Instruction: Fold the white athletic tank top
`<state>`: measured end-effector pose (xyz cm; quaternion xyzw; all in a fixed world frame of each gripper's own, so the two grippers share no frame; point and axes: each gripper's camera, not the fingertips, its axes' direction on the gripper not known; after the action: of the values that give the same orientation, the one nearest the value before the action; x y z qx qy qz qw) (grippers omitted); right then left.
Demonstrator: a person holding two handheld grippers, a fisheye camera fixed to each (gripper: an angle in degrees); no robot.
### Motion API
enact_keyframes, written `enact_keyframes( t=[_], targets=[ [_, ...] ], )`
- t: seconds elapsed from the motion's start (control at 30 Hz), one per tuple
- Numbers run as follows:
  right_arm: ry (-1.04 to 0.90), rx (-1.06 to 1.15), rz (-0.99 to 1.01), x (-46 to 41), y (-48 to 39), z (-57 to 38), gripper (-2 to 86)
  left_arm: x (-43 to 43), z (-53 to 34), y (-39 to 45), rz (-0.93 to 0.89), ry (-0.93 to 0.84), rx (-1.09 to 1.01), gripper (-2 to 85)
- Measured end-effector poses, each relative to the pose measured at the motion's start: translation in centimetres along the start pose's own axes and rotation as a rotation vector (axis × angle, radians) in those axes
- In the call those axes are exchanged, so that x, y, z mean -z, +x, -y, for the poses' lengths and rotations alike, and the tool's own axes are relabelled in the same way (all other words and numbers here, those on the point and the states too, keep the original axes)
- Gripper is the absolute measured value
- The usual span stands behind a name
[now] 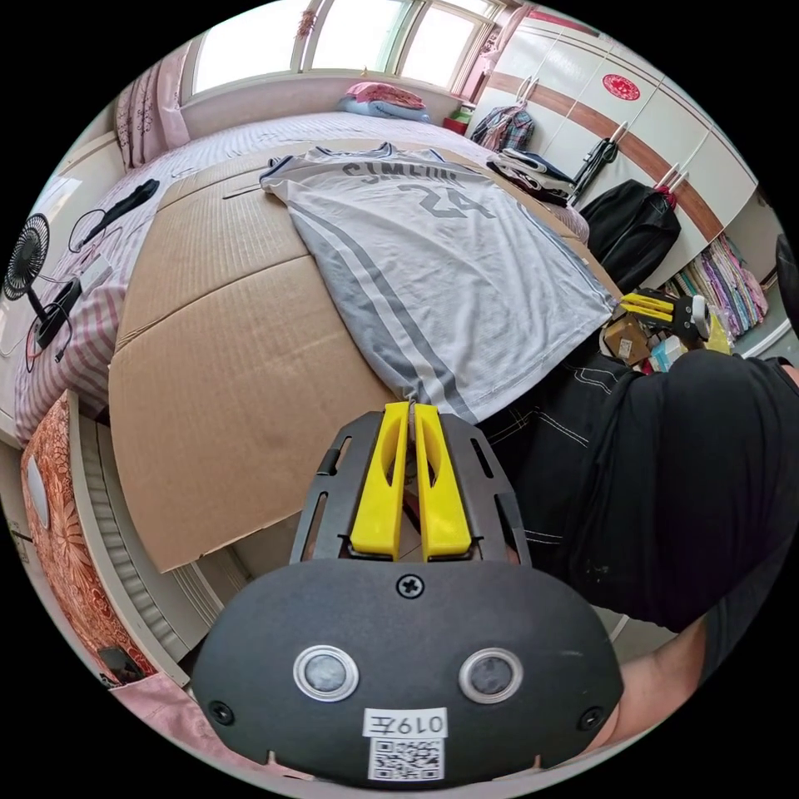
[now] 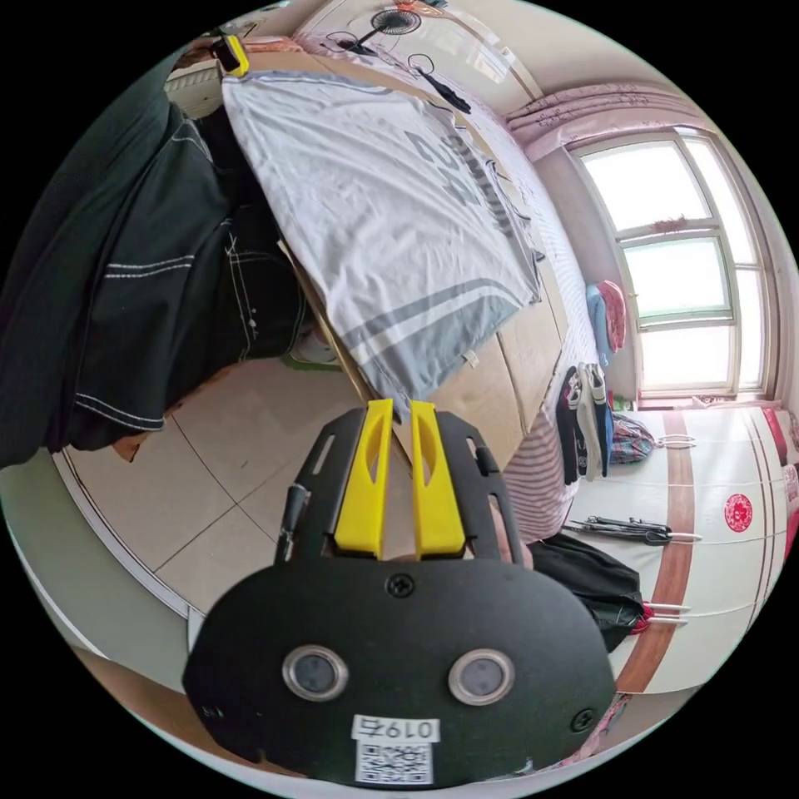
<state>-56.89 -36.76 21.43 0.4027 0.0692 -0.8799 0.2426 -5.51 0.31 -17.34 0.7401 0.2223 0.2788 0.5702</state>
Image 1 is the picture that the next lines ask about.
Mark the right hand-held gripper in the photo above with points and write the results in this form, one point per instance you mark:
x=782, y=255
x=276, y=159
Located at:
x=690, y=318

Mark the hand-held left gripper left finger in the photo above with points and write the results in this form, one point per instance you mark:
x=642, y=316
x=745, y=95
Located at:
x=377, y=499

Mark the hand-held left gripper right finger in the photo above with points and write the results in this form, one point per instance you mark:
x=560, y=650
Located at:
x=443, y=505

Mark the white athletic tank top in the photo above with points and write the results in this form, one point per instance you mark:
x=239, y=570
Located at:
x=437, y=268

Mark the person's left forearm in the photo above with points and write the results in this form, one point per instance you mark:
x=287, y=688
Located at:
x=665, y=680

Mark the cartons on floor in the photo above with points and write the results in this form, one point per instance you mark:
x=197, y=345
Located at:
x=630, y=343

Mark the black jacket on hanger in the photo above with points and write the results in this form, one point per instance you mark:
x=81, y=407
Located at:
x=633, y=234

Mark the shelf with colourful cloths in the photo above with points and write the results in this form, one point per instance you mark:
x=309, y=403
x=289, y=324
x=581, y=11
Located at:
x=724, y=281

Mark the person's body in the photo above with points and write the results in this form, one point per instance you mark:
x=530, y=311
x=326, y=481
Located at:
x=655, y=474

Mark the pile of clothes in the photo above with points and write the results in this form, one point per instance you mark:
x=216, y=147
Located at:
x=530, y=171

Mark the white cupboard with brown band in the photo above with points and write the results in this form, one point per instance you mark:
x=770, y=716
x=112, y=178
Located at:
x=649, y=118

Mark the flat cardboard board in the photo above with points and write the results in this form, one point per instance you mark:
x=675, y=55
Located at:
x=218, y=349

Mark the plaid shirt on hanger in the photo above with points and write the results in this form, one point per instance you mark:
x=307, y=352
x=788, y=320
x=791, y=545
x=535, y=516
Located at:
x=505, y=128

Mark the white radiator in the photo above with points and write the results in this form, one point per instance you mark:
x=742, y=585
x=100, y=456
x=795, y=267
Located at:
x=131, y=549

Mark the red and green container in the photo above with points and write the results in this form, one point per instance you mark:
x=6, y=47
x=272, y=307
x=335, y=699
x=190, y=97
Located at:
x=459, y=120

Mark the orange floral cloth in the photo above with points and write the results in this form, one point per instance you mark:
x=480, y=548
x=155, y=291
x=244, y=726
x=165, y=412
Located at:
x=62, y=530

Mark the stack of folded blankets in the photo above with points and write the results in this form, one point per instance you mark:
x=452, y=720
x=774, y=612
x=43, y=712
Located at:
x=384, y=100

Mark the bed with pink striped sheet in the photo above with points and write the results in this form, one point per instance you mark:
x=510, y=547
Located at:
x=93, y=318

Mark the window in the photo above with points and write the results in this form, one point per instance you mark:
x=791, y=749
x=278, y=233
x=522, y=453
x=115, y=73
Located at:
x=349, y=34

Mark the black table fan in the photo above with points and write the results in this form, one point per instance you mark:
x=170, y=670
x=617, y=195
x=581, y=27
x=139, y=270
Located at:
x=28, y=256

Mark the pink flowered curtain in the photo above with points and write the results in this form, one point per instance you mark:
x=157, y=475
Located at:
x=150, y=106

